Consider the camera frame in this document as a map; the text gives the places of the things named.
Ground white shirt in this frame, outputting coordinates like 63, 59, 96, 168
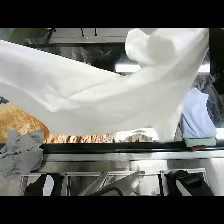
0, 28, 210, 142

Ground light blue garment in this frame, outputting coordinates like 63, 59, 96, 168
181, 87, 218, 139

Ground green garment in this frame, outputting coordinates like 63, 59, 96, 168
183, 136, 218, 148

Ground grey garment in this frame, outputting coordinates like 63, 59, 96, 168
0, 129, 46, 178

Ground silver frame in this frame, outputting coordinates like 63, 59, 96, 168
18, 150, 224, 197

